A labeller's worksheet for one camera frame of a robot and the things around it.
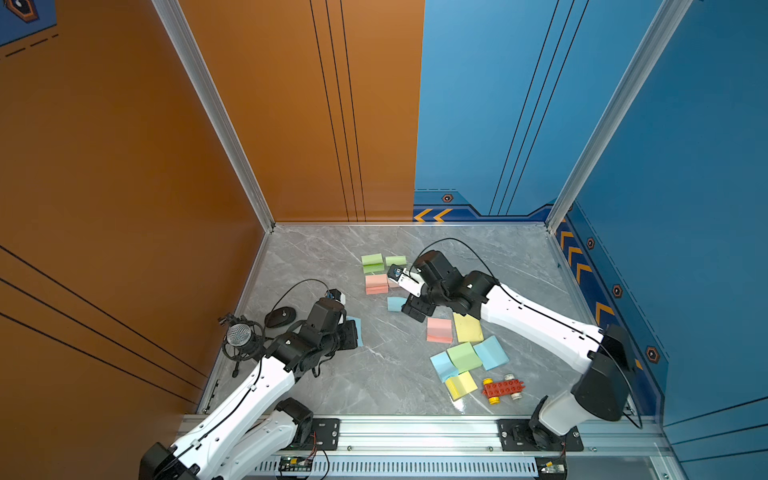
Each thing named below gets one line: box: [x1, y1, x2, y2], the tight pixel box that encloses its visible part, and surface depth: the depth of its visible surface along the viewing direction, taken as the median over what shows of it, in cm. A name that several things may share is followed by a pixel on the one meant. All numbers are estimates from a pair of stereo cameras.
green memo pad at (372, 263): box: [361, 253, 385, 274], surface depth 111 cm
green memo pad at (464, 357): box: [446, 342, 483, 374], surface depth 87 cm
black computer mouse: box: [264, 306, 297, 328], surface depth 95 cm
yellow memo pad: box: [453, 312, 484, 343], surface depth 91 cm
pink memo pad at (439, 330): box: [426, 317, 453, 344], surface depth 93 cm
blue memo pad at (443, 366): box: [430, 351, 459, 384], surface depth 86 cm
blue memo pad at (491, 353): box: [473, 335, 510, 371], surface depth 87 cm
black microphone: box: [218, 313, 272, 378], surface depth 69 cm
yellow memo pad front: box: [445, 371, 478, 402], surface depth 81 cm
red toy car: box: [482, 374, 526, 405], surface depth 81 cm
